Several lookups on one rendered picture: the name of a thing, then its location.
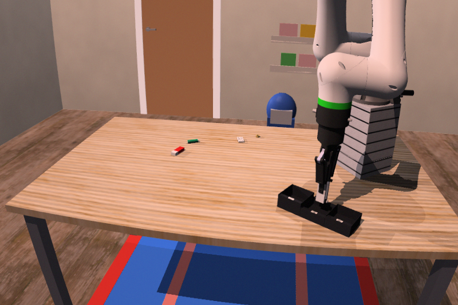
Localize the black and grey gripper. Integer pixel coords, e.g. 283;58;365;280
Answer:
314;125;345;203

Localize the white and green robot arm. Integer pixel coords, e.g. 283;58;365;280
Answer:
313;0;414;129

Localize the red and white eraser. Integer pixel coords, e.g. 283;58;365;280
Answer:
171;146;184;156

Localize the black three-compartment bin rack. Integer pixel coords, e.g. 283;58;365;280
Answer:
277;184;362;237

